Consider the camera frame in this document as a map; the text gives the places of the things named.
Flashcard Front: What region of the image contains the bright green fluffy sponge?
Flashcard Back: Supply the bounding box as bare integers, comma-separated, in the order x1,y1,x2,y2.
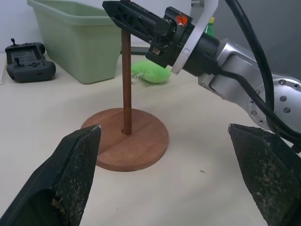
131,59,172,84

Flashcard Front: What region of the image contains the black handheld remote controller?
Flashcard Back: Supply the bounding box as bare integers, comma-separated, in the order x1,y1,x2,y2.
5,38,57,83

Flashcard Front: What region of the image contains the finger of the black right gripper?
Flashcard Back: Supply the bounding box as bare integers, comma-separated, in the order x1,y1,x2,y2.
102,0,166,43

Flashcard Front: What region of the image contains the light green plastic bin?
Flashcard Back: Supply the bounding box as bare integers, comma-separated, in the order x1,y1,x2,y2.
26,0,123,85

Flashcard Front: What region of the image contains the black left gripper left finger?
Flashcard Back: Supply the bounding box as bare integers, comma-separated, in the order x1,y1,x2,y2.
0,124,103,226

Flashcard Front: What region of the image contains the brown wooden pole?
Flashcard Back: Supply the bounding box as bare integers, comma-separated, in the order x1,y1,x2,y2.
120,28,133,136

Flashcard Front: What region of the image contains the round wooden base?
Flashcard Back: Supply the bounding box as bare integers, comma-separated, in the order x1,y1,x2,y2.
80,107,170,172

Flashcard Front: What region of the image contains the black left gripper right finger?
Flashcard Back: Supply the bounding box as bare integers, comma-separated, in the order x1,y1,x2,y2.
227,123,301,226

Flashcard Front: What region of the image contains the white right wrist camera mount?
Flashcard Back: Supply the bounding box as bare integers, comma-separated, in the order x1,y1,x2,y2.
170,0,220,75

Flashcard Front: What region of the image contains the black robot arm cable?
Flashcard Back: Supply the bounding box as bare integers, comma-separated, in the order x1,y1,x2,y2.
210,0,301,153

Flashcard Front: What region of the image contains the green bottle with yellow cap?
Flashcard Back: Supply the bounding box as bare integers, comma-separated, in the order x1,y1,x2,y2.
203,16,216,37

